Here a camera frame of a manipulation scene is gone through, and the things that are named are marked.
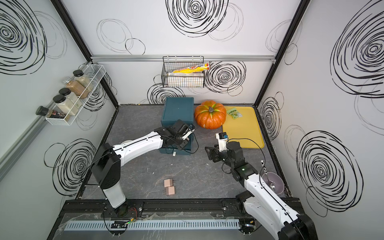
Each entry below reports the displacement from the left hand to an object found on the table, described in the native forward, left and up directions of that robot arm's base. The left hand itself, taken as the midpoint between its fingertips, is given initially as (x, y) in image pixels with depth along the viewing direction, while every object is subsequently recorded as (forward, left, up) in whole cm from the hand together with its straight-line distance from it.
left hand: (183, 139), depth 88 cm
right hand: (-7, -15, +5) cm, 18 cm away
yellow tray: (+16, -43, -10) cm, 48 cm away
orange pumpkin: (+19, -17, +2) cm, 25 cm away
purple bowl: (-21, -51, -5) cm, 56 cm away
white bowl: (+1, +37, -7) cm, 38 cm away
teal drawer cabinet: (+15, +5, +11) cm, 19 cm away
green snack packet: (+32, -37, -10) cm, 50 cm away
